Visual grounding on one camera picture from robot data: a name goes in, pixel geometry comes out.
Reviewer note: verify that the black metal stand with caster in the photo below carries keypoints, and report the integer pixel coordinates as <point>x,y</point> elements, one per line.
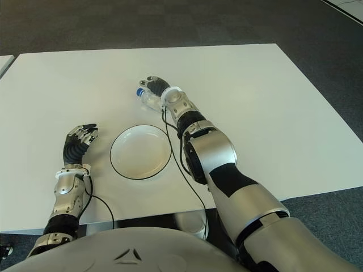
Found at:
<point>7,249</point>

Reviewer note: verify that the white panel with black edge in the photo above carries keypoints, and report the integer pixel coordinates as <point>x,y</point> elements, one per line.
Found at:
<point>354,7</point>

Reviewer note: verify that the white side table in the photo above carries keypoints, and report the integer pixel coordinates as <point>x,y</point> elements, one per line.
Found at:
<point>4,63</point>

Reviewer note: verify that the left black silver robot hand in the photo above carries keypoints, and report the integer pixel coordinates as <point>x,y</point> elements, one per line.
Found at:
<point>73,150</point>

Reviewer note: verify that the white round pedestal base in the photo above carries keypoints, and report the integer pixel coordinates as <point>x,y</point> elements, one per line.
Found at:
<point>195,225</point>

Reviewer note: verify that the silver robot torso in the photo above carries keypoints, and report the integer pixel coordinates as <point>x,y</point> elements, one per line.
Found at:
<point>170,249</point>

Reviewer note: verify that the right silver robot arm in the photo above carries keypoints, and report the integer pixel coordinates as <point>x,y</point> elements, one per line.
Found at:
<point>215,153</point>

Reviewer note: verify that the white plate black rim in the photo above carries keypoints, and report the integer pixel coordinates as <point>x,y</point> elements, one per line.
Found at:
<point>139,153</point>

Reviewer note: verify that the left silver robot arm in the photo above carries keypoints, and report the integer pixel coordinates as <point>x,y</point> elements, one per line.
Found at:
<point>66,192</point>

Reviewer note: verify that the clear water bottle blue cap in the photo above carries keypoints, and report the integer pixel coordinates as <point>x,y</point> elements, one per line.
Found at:
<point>150,102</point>

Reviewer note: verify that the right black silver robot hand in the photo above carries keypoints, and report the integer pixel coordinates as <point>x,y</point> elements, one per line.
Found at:
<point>157,85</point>

